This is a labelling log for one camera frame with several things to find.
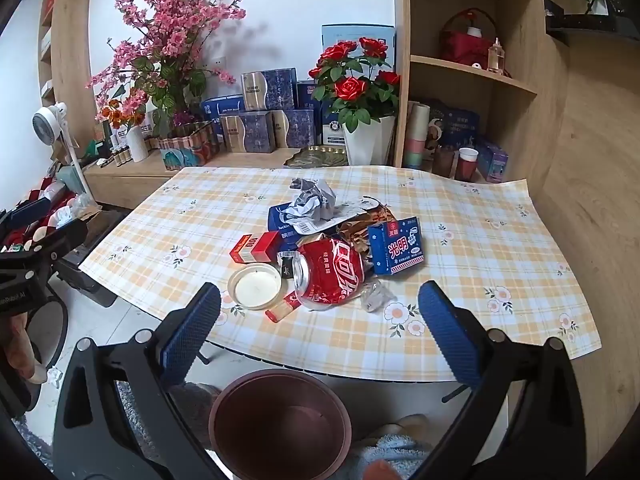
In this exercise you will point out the red basket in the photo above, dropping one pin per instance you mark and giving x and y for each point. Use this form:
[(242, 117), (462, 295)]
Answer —
[(462, 47)]

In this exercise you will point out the clear plastic wrapper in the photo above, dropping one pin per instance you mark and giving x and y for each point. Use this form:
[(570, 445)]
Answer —
[(375, 297)]

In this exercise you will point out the blue white emblem box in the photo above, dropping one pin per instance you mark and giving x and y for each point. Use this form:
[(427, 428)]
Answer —
[(331, 132)]

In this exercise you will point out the blue flat box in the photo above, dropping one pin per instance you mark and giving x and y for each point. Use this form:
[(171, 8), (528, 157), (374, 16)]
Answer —
[(220, 107)]

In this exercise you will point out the folding table with plaid cloth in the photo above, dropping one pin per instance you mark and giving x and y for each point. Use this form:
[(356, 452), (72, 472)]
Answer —
[(210, 220)]

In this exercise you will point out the red cigarette box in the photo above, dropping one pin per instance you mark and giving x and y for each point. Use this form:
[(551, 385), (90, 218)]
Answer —
[(255, 250)]

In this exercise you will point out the black crate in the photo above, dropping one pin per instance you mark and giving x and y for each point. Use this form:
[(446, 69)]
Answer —
[(90, 285)]

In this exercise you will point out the blue white milk carton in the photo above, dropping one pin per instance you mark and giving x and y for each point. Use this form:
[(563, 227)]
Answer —
[(397, 247)]

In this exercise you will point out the blue purple box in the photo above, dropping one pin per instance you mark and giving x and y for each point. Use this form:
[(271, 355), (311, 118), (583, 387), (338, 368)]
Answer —
[(492, 160)]

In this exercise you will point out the red white checkered cloth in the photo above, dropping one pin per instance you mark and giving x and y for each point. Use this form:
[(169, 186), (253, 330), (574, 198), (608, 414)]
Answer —
[(37, 191)]

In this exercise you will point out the clear perfume bottle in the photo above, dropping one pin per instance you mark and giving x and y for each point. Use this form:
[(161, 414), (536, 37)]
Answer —
[(496, 60)]

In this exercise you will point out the white desk fan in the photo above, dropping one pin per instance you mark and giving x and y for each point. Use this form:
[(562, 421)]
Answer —
[(50, 122)]

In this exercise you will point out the person's left hand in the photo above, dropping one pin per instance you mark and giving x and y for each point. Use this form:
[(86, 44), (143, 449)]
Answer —
[(17, 350)]

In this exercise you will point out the red paper cup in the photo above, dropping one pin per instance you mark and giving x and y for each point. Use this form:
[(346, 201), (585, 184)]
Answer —
[(467, 165)]

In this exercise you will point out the dark blue upright box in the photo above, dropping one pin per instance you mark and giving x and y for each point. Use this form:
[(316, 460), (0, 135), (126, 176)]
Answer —
[(307, 95)]

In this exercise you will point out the pink blossom arrangement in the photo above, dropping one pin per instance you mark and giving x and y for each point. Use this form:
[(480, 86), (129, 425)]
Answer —
[(170, 40)]

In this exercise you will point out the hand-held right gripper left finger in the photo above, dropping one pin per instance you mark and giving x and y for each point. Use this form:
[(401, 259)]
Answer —
[(192, 332)]

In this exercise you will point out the patterned teal planter box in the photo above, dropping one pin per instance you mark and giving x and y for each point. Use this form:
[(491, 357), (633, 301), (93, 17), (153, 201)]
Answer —
[(187, 152)]

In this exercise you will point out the brown glass cup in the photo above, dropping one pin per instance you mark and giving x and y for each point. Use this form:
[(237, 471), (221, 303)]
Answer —
[(444, 162)]

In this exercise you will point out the person's right leg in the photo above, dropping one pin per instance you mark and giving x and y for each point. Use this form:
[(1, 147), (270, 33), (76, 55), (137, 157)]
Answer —
[(390, 452)]

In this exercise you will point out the dark blue moon box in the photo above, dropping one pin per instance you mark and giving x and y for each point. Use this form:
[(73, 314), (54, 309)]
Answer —
[(460, 127)]

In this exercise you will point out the wooden shelf unit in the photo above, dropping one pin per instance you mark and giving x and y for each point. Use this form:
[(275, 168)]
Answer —
[(401, 60)]

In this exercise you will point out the blue gold patterned gift box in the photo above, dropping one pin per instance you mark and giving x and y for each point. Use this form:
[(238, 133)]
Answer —
[(277, 87), (300, 127), (255, 132)]

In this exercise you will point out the person's leg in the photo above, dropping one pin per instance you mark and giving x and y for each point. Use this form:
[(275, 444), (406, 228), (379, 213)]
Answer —
[(390, 452), (197, 410)]

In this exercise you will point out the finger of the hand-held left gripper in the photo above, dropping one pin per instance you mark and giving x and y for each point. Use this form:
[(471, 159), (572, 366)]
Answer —
[(30, 212), (70, 240)]

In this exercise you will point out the black small carton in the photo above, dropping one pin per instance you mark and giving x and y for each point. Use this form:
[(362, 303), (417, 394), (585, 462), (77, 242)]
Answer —
[(287, 267)]

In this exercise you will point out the tall wooden shelf column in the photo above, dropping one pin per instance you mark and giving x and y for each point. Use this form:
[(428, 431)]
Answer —
[(70, 60)]

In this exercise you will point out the brown round plastic bin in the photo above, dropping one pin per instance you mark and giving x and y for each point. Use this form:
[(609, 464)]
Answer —
[(280, 425)]

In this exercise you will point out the black wall shelf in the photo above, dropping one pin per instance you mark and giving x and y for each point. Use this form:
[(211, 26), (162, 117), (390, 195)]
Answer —
[(590, 22)]

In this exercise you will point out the crushed red soda can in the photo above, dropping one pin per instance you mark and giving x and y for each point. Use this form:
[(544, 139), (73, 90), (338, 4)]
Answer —
[(335, 270)]

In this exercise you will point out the round translucent plastic lid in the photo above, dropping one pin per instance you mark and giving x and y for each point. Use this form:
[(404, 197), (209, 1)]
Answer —
[(257, 287)]

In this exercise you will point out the person's left leg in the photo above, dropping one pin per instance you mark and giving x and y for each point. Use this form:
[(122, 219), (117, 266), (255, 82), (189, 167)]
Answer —
[(197, 410)]

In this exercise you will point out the dark blue tissue box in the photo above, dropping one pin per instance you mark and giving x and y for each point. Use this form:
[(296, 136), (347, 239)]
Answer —
[(280, 220)]

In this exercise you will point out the wooden sideboard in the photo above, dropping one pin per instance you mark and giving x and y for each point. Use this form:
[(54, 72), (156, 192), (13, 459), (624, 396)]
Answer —
[(125, 185)]

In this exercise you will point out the white vase orange flowers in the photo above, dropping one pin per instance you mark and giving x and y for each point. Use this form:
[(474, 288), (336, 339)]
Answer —
[(136, 145)]

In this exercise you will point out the red striped small packet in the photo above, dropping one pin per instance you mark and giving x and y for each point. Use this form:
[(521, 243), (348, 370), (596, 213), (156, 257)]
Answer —
[(282, 310)]

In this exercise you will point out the grey white paper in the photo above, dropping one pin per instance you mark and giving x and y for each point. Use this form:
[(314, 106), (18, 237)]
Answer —
[(315, 200)]

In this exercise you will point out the red rose plant white pot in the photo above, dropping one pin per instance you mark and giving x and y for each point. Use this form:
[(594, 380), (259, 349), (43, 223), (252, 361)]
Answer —
[(367, 142)]

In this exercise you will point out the gold tray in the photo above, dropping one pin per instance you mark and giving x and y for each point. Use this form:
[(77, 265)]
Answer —
[(320, 156)]

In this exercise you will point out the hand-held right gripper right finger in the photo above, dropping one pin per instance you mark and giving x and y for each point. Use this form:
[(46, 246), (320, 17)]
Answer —
[(450, 332)]

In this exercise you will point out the stack of pastel cups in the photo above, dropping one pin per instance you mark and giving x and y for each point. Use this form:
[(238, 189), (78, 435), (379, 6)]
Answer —
[(416, 135)]

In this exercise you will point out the row of small bottles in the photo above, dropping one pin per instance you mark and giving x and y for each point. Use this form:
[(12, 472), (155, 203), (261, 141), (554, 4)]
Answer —
[(120, 156)]

